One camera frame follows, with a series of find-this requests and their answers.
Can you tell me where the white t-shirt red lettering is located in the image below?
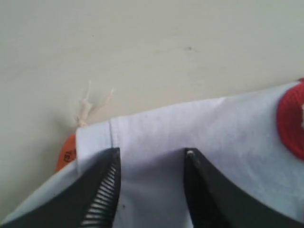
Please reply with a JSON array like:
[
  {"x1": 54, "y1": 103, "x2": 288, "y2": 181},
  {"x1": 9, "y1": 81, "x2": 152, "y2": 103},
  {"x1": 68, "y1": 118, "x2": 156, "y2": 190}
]
[{"x1": 3, "y1": 80, "x2": 304, "y2": 228}]

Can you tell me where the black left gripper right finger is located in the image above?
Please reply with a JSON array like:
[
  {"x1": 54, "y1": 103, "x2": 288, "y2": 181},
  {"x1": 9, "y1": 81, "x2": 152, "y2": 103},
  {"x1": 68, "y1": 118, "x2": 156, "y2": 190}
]
[{"x1": 184, "y1": 148, "x2": 304, "y2": 228}]

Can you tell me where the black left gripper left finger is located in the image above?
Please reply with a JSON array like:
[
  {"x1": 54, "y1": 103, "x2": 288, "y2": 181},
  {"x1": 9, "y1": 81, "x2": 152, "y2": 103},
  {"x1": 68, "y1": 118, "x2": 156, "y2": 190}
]
[{"x1": 2, "y1": 148, "x2": 121, "y2": 228}]

